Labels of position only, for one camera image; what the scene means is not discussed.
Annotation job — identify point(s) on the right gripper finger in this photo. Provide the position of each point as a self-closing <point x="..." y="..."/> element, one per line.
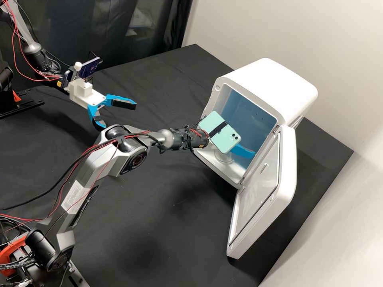
<point x="244" y="152"/>

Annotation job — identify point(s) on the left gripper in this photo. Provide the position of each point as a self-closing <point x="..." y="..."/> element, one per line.
<point x="86" y="97"/>

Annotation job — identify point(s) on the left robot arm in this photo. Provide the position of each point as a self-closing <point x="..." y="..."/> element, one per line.
<point x="30" y="45"/>

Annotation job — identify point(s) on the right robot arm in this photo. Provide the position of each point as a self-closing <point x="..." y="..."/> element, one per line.
<point x="89" y="167"/>

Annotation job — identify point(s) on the incubator door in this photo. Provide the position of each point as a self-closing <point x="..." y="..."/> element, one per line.
<point x="269" y="191"/>

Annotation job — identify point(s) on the white incubator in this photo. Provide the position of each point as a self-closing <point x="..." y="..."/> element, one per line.
<point x="269" y="86"/>

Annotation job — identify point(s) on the orange clamp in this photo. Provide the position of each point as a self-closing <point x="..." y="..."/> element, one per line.
<point x="10" y="254"/>

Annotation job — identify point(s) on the right wrist camera phone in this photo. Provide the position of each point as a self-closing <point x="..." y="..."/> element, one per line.
<point x="220" y="131"/>

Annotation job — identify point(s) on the wrist camera phone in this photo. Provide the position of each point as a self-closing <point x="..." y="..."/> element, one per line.
<point x="220" y="131"/>
<point x="89" y="68"/>

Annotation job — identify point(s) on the left wrist camera phone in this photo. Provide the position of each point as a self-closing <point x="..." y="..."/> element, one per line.
<point x="89" y="68"/>

